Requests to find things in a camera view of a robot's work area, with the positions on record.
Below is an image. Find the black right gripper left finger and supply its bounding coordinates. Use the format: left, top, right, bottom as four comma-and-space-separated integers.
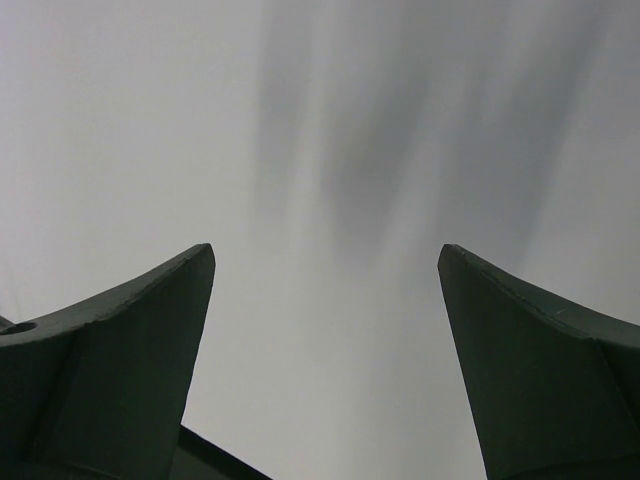
1, 244, 215, 479

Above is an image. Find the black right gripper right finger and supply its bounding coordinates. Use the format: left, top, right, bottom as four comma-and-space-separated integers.
438, 244, 639, 479

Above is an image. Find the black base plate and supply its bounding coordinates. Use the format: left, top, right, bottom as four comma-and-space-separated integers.
169, 426, 270, 480

